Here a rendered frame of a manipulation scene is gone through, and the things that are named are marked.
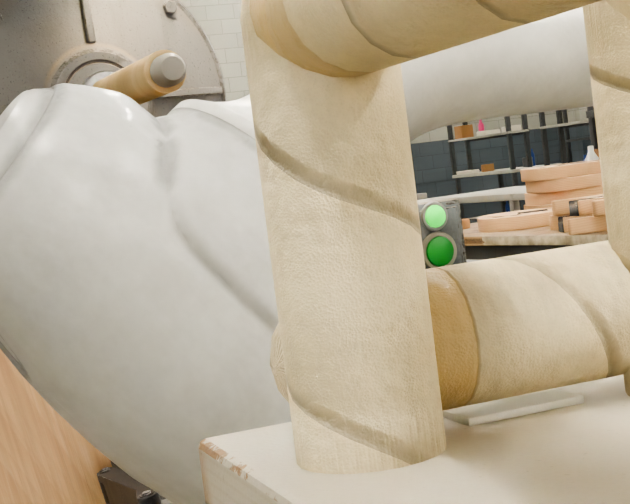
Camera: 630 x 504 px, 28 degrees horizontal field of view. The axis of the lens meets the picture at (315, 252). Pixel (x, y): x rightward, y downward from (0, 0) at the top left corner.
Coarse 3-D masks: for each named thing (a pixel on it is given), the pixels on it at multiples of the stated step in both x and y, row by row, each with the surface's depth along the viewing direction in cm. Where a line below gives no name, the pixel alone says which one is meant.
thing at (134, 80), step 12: (144, 60) 93; (120, 72) 99; (132, 72) 95; (144, 72) 92; (96, 84) 107; (108, 84) 102; (120, 84) 98; (132, 84) 95; (144, 84) 93; (156, 84) 92; (180, 84) 93; (132, 96) 97; (144, 96) 96; (156, 96) 95
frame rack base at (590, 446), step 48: (576, 384) 31; (240, 432) 31; (288, 432) 30; (480, 432) 27; (528, 432) 27; (576, 432) 26; (624, 432) 26; (240, 480) 27; (288, 480) 25; (336, 480) 25; (384, 480) 24; (432, 480) 24; (480, 480) 23; (528, 480) 23; (576, 480) 22; (624, 480) 22
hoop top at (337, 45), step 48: (288, 0) 23; (336, 0) 21; (384, 0) 19; (432, 0) 18; (480, 0) 17; (528, 0) 17; (576, 0) 16; (288, 48) 24; (336, 48) 22; (384, 48) 21; (432, 48) 21
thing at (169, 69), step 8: (160, 56) 91; (168, 56) 91; (176, 56) 91; (152, 64) 91; (160, 64) 90; (168, 64) 90; (176, 64) 91; (184, 64) 91; (152, 72) 91; (160, 72) 90; (168, 72) 90; (176, 72) 91; (184, 72) 91; (160, 80) 91; (168, 80) 91; (176, 80) 91
